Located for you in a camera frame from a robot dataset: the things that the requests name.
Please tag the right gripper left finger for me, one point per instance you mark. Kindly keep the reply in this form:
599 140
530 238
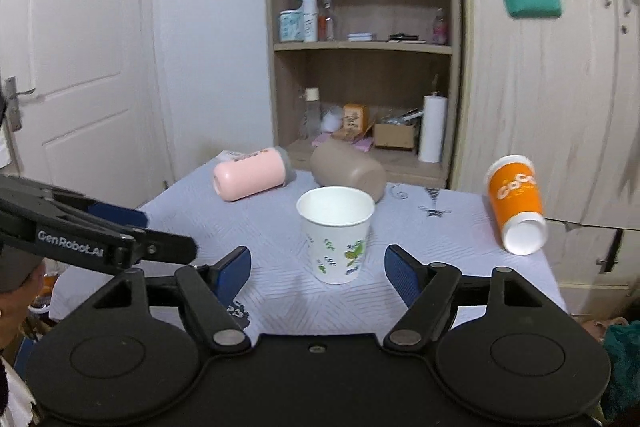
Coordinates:
206 293

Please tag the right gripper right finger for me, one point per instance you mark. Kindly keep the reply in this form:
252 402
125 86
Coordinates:
427 291

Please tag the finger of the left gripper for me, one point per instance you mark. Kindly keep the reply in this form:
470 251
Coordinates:
55 223

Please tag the white leaf-print paper cup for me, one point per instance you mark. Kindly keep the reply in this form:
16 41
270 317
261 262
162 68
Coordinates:
336 221

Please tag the pink tumbler cup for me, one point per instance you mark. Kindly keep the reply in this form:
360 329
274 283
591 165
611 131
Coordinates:
251 174

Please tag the orange Coco paper cup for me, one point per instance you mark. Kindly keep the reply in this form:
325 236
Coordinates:
515 200

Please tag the beige tumbler cup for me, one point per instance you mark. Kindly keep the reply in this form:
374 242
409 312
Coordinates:
336 163

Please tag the small cardboard box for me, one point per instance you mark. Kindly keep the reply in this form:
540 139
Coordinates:
394 136

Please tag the white paper towel roll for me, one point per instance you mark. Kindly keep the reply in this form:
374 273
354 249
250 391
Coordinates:
433 127

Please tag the white door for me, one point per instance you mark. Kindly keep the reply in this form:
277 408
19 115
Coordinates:
85 113

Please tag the orange picture box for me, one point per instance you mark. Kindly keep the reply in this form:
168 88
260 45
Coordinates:
355 118

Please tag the clear bottle beige cap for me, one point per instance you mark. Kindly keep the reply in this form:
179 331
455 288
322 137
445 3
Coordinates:
312 113

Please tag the light wood wardrobe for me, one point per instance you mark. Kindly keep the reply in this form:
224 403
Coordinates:
563 92

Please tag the pink small bottle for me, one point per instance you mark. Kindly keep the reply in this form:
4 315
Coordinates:
440 28

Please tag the light blue carton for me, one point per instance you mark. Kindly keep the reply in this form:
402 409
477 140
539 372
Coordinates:
291 26

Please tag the clear red-liquid bottle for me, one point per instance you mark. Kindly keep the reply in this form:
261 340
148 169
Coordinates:
326 21

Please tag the wooden shelf unit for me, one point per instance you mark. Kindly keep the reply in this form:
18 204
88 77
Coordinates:
382 56

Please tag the white spray bottle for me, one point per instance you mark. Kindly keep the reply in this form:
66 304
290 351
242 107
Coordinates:
308 19

